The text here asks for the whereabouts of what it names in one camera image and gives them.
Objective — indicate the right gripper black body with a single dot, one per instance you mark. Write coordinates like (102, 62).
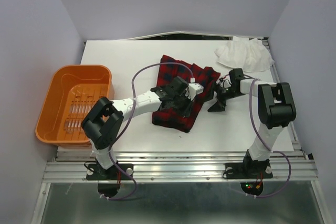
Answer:
(223, 94)

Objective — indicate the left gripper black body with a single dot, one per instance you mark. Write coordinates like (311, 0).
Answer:
(181, 104)

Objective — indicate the red plaid skirt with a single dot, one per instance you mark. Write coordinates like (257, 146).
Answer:
(173, 77)

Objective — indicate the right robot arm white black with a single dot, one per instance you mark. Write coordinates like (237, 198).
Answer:
(258, 155)

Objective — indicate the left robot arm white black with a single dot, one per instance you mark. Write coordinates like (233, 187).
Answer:
(102, 123)

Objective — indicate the white crumpled skirt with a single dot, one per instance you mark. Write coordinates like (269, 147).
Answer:
(248, 54)

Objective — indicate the orange plastic basket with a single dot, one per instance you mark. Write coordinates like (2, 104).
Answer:
(73, 91)

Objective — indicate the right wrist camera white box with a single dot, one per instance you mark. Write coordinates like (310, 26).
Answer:
(225, 83)

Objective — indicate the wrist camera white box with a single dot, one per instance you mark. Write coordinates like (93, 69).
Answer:
(193, 90)
(225, 83)

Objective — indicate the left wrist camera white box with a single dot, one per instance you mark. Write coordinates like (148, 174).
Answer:
(193, 90)

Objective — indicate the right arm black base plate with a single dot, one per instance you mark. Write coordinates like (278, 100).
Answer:
(239, 171)

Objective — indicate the aluminium right side rail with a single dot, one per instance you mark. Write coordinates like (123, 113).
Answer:
(277, 111)

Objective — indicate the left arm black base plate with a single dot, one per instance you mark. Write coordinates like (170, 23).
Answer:
(96, 172)

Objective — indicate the aluminium front rail frame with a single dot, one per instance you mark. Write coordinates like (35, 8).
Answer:
(176, 167)

